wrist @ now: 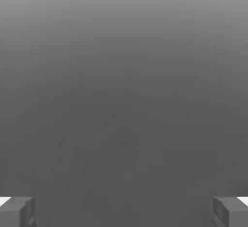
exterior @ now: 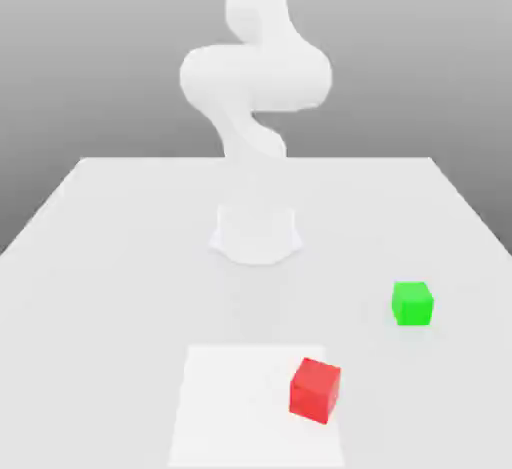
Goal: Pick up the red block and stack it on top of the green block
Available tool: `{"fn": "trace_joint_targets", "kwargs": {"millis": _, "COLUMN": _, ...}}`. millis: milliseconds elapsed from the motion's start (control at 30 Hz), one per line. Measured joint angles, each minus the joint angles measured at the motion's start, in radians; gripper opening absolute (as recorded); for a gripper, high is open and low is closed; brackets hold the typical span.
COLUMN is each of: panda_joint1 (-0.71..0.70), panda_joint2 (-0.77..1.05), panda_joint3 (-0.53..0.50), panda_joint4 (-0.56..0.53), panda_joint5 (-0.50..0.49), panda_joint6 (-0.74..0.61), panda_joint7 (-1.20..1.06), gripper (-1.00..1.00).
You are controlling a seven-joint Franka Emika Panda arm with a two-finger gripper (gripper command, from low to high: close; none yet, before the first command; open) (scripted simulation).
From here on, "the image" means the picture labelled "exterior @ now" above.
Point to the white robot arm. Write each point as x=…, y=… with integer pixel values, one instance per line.
x=256, y=77

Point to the small green cube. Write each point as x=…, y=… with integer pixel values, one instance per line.
x=412, y=304

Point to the small red cube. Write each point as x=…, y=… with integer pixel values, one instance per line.
x=314, y=391

